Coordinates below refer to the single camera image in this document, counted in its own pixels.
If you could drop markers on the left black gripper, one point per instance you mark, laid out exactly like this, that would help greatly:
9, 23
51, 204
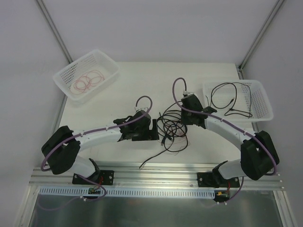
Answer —
149, 135

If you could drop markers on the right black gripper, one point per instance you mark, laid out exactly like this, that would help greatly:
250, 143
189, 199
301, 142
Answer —
185, 117

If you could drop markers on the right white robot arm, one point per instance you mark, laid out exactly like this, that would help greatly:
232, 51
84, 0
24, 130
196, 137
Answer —
258, 153

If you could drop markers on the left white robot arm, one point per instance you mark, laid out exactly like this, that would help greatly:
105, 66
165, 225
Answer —
62, 149

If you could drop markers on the right white plastic basket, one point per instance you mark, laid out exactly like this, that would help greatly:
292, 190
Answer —
238, 100

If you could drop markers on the white plastic basket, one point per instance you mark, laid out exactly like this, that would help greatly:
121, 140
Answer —
84, 78
238, 100

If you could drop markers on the left white plastic basket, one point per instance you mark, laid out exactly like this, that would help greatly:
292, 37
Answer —
84, 78

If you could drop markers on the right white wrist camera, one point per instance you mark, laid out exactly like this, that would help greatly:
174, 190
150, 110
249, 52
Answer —
187, 93

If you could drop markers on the aluminium mounting rail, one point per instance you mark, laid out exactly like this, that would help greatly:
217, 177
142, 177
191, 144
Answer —
155, 175

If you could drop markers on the right aluminium frame post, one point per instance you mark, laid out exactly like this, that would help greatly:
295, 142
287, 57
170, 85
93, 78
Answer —
265, 26

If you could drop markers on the aluminium frame post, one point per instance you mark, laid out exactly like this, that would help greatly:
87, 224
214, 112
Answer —
265, 26
48, 18

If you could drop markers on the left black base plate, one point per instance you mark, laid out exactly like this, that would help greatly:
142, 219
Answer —
102, 177

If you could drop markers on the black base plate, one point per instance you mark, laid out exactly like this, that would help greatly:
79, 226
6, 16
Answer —
102, 177
206, 179

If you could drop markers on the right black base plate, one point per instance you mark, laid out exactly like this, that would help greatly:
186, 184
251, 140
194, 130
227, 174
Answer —
206, 179

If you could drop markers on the white slotted cable duct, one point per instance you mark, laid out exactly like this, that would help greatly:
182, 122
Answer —
127, 192

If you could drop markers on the left aluminium frame post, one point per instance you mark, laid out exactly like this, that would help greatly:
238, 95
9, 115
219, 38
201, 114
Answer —
48, 18

